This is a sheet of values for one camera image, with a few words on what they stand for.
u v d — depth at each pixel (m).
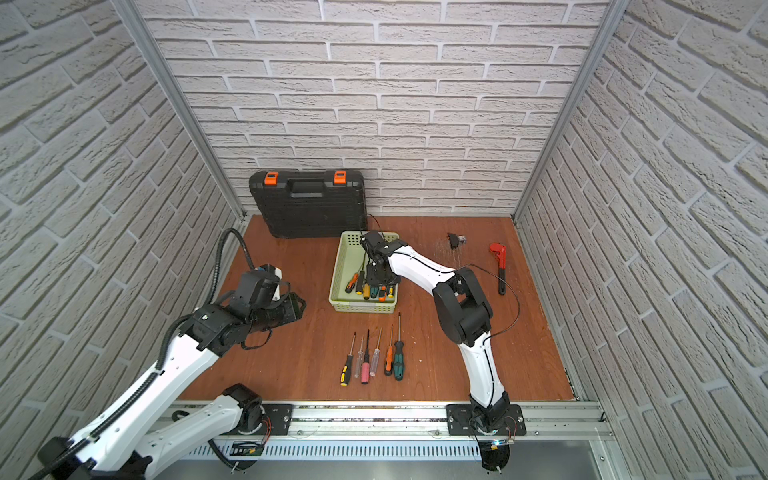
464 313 0.55
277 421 0.73
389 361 0.81
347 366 0.81
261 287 0.55
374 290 0.95
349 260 1.05
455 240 1.10
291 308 0.65
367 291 0.96
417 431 0.73
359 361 0.83
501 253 1.07
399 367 0.80
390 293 0.95
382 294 0.95
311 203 0.96
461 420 0.74
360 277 1.00
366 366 0.81
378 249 0.74
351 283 0.97
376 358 0.83
